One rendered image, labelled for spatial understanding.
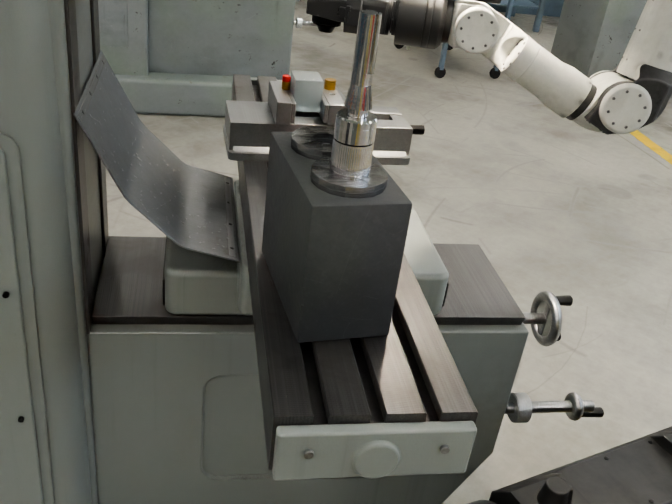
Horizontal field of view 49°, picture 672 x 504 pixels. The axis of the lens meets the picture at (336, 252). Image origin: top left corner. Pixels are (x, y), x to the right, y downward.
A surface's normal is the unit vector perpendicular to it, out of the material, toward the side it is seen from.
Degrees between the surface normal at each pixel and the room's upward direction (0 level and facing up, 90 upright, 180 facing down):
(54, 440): 88
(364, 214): 90
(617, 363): 0
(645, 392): 0
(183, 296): 90
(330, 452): 90
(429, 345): 0
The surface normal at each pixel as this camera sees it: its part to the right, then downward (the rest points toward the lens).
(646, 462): 0.11, -0.86
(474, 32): -0.10, 0.44
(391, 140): 0.19, 0.51
